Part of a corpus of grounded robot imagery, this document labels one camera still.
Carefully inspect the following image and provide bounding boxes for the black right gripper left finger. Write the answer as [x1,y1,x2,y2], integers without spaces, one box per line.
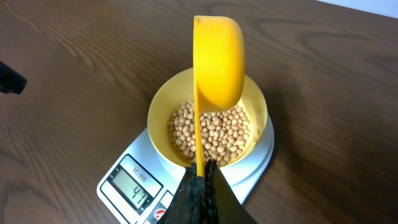
[158,163,205,224]

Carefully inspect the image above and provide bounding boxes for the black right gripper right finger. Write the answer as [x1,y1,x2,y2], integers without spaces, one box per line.
[203,160,257,224]

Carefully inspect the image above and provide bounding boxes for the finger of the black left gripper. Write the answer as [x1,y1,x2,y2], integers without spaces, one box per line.
[0,61,27,94]

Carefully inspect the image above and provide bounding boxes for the yellow plastic measuring scoop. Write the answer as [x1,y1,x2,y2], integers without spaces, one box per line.
[193,16,245,177]

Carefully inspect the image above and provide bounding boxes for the white digital kitchen scale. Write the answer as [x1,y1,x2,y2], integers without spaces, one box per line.
[96,119,274,224]

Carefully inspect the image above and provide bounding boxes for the pale yellow bowl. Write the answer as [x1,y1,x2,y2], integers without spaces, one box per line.
[147,68,270,169]

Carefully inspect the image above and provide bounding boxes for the soybeans in bowl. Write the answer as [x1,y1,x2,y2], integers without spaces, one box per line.
[168,100,251,167]

